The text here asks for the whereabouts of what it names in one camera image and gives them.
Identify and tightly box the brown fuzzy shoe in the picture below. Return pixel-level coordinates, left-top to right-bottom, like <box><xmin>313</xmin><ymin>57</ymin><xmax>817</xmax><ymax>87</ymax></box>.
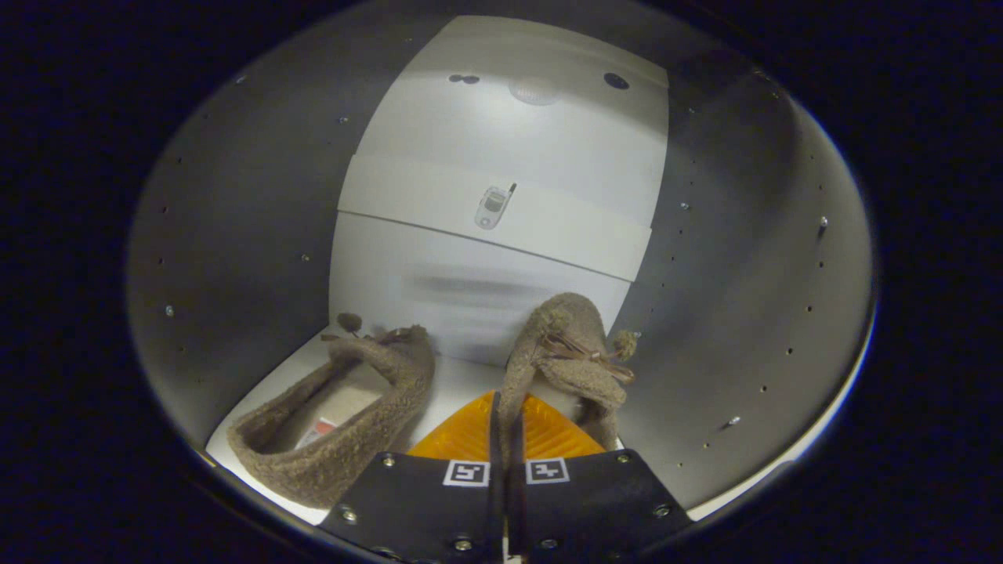
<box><xmin>498</xmin><ymin>292</ymin><xmax>637</xmax><ymax>463</ymax></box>
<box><xmin>227</xmin><ymin>313</ymin><xmax>436</xmax><ymax>510</ymax></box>

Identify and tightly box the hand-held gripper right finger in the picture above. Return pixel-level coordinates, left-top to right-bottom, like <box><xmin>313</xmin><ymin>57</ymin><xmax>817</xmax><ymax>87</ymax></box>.
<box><xmin>505</xmin><ymin>392</ymin><xmax>694</xmax><ymax>564</ymax></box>

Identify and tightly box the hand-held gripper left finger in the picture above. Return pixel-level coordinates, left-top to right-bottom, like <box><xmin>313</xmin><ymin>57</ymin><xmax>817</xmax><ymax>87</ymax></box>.
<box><xmin>317</xmin><ymin>390</ymin><xmax>504</xmax><ymax>564</ymax></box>

